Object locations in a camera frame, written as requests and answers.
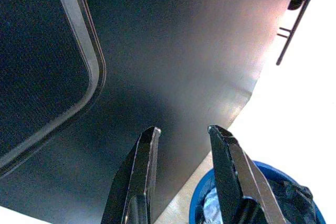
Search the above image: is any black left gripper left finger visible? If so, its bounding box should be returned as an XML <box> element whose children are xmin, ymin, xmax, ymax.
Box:
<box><xmin>100</xmin><ymin>126</ymin><xmax>162</xmax><ymax>224</ymax></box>

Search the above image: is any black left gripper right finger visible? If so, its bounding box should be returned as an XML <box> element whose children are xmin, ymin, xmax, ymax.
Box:
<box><xmin>207</xmin><ymin>124</ymin><xmax>287</xmax><ymax>224</ymax></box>

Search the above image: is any blue plastic bucket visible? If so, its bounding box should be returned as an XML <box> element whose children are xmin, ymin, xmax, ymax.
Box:
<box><xmin>188</xmin><ymin>159</ymin><xmax>326</xmax><ymax>224</ymax></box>

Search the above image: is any white crumpled paper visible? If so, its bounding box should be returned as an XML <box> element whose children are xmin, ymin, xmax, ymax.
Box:
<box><xmin>202</xmin><ymin>189</ymin><xmax>219</xmax><ymax>224</ymax></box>

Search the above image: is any black crumpled trash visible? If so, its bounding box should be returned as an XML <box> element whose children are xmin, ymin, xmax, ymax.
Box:
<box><xmin>267</xmin><ymin>179</ymin><xmax>320</xmax><ymax>224</ymax></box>

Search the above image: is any black door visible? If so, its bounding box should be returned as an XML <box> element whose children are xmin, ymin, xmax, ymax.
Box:
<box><xmin>0</xmin><ymin>0</ymin><xmax>307</xmax><ymax>224</ymax></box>

